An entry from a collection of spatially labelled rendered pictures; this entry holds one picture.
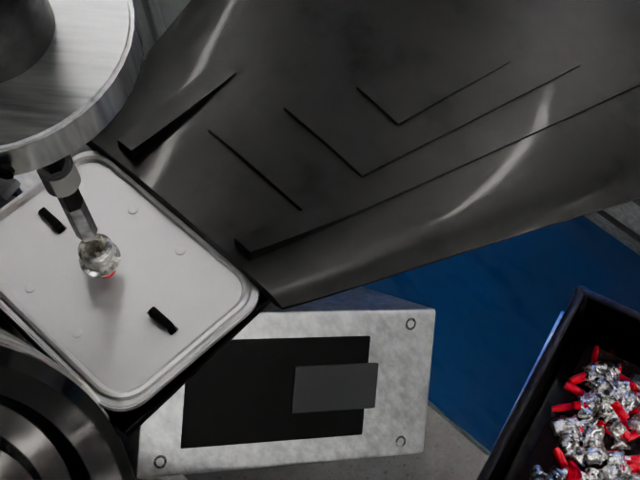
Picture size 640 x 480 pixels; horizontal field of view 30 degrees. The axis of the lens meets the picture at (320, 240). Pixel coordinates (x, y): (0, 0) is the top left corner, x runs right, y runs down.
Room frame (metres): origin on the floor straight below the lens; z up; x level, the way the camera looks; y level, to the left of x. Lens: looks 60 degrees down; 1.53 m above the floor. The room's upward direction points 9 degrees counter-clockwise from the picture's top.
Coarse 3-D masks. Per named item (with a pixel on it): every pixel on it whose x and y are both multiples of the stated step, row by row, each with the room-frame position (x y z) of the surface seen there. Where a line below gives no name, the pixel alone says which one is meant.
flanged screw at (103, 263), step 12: (96, 240) 0.20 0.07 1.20; (108, 240) 0.20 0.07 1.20; (84, 252) 0.19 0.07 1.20; (96, 252) 0.20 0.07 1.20; (108, 252) 0.19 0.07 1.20; (120, 252) 0.20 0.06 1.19; (84, 264) 0.19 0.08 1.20; (96, 264) 0.19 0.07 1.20; (108, 264) 0.19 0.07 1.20; (96, 276) 0.19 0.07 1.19; (108, 276) 0.19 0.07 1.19
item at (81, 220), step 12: (48, 168) 0.19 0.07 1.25; (60, 168) 0.19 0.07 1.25; (72, 168) 0.19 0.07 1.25; (48, 180) 0.19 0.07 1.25; (60, 180) 0.19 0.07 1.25; (72, 180) 0.19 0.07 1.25; (60, 192) 0.19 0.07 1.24; (72, 192) 0.19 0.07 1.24; (60, 204) 0.20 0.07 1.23; (72, 204) 0.19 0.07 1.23; (84, 204) 0.20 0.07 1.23; (72, 216) 0.19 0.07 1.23; (84, 216) 0.19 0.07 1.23; (72, 228) 0.19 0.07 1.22; (84, 228) 0.19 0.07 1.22; (96, 228) 0.20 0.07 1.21; (84, 240) 0.19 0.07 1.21
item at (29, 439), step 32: (0, 320) 0.20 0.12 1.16; (0, 352) 0.14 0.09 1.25; (32, 352) 0.14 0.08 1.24; (0, 384) 0.13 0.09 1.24; (32, 384) 0.13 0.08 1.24; (64, 384) 0.14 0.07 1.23; (0, 416) 0.13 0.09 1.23; (32, 416) 0.13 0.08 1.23; (64, 416) 0.13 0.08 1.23; (96, 416) 0.13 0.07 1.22; (0, 448) 0.12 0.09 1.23; (32, 448) 0.12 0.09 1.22; (64, 448) 0.12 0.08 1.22; (96, 448) 0.12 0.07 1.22
